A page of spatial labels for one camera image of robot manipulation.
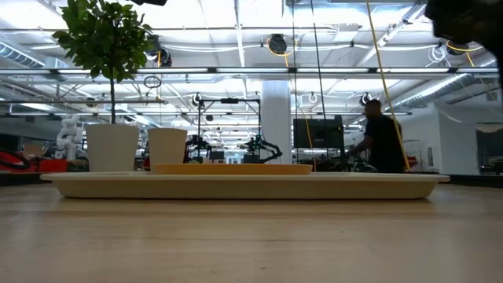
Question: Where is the white plant pot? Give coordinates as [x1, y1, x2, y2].
[85, 123, 141, 173]

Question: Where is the thick yellow cable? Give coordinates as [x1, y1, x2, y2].
[365, 0, 412, 172]

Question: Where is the person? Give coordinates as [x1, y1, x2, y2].
[347, 98, 406, 175]

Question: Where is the orange plate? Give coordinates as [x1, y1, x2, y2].
[150, 163, 314, 176]

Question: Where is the black hanging cable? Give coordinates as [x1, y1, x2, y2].
[310, 0, 332, 162]

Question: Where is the green leafy tree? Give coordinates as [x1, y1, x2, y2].
[51, 0, 155, 126]

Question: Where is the black table frame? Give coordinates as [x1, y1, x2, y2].
[0, 171, 503, 187]

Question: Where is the beige cup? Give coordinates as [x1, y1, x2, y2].
[147, 127, 189, 167]

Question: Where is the red machine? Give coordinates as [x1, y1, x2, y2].
[0, 146, 68, 175]

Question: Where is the beige plastic tray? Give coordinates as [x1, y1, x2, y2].
[39, 171, 451, 200]

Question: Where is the white pillar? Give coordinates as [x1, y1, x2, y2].
[260, 80, 293, 165]

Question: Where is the thin yellow cable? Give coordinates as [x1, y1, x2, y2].
[283, 53, 318, 173]

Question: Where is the black ceiling cable reel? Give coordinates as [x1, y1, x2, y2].
[445, 39, 469, 57]
[267, 33, 289, 57]
[156, 47, 174, 68]

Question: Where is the black robot station frame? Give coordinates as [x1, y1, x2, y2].
[196, 97, 263, 164]

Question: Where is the white humanoid robot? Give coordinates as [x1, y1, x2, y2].
[55, 113, 85, 163]

